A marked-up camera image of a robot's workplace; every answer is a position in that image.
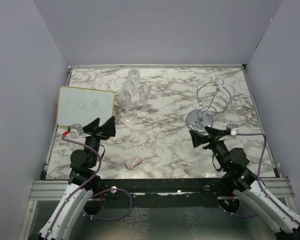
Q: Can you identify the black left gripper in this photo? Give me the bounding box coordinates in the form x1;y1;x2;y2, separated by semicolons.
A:
80;115;116;166

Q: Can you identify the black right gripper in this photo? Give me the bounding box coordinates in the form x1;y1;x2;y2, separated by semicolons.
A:
190;125;229;171

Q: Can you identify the clear wine glass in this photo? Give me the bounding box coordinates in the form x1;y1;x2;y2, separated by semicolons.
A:
138;83;151;117
128;69;141;86
122;80;140;99
118;90;135;124

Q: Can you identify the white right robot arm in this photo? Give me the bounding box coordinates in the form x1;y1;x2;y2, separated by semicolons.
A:
189;126;300;240

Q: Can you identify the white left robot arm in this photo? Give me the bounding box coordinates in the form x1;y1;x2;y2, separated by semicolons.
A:
28;116;116;240

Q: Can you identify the chrome wine glass rack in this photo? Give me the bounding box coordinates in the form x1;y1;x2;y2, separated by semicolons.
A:
185;78;246;135

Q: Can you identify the yellow framed whiteboard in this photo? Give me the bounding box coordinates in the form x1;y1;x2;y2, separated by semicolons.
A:
56;86;115;127

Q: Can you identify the small red white card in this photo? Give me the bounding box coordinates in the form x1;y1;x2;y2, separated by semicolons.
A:
125;156;142;170

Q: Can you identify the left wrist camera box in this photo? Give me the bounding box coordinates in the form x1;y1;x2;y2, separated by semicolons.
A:
62;123;91;139

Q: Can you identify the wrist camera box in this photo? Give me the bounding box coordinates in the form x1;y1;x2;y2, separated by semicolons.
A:
219;123;239;141
62;123;91;139

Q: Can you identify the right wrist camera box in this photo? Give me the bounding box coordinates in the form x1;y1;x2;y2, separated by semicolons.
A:
219;123;239;141

